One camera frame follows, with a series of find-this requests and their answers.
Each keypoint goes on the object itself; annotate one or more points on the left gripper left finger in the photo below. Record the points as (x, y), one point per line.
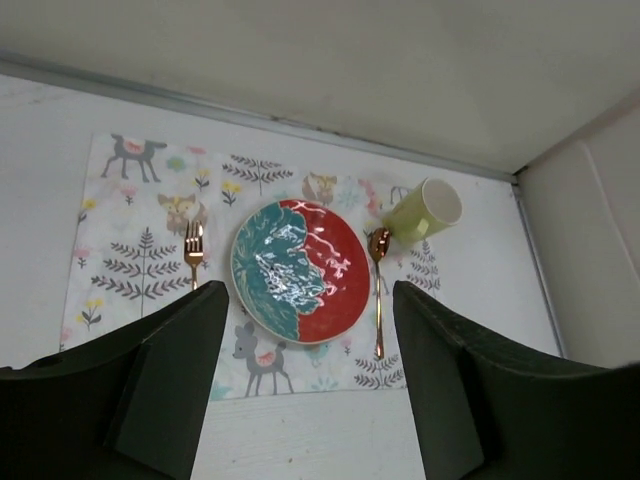
(129, 404)

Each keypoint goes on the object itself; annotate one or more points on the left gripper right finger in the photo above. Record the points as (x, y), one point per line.
(487, 407)

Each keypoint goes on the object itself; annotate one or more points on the floral white cloth napkin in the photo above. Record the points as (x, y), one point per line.
(128, 260)

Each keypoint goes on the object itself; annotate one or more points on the copper fork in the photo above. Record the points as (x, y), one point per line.
(194, 249)

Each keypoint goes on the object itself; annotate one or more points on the copper spoon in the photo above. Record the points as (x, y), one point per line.
(378, 245)

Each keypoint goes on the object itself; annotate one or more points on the pale yellow mug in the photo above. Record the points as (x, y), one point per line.
(433, 206)

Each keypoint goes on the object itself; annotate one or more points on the red and teal plate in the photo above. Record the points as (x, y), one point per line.
(300, 271)

